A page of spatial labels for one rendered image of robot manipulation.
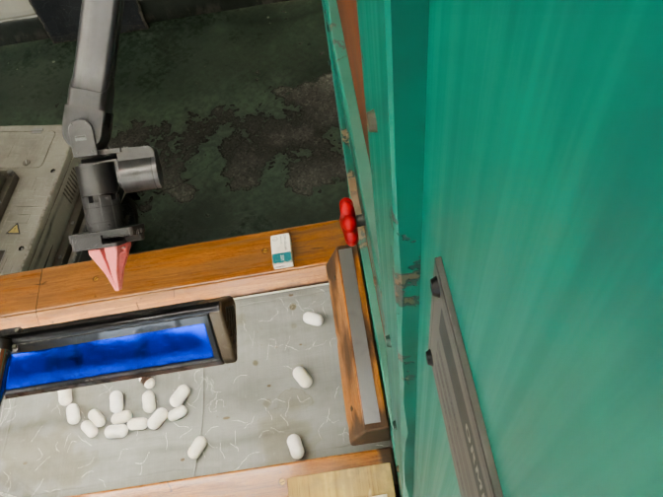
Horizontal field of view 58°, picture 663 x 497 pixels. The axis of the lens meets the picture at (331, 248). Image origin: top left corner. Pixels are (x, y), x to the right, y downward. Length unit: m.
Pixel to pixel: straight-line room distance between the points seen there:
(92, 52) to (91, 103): 0.07
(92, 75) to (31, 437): 0.59
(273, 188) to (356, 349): 1.34
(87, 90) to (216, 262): 0.36
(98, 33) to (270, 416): 0.64
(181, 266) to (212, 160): 1.22
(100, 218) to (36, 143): 0.95
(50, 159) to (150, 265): 0.78
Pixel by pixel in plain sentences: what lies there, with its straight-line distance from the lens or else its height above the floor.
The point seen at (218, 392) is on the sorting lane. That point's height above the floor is 0.74.
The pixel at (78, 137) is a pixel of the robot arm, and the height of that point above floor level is 1.04.
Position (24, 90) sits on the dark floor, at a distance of 2.96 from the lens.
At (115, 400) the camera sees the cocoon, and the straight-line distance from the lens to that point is 1.05.
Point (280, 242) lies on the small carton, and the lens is 1.06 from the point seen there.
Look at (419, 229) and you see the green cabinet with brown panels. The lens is 0.21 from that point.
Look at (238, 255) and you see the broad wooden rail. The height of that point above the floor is 0.76.
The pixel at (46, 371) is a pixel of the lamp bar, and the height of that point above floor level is 1.07.
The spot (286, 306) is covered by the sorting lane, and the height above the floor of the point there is 0.74.
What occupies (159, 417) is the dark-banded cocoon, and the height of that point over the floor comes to 0.76.
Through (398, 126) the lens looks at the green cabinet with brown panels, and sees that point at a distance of 0.17.
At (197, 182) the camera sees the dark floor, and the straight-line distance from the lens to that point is 2.25.
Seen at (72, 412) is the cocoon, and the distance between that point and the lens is 1.08.
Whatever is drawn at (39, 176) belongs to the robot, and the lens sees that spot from 1.83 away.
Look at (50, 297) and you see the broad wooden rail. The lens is 1.19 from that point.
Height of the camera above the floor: 1.67
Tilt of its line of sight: 58 degrees down
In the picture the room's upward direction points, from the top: 12 degrees counter-clockwise
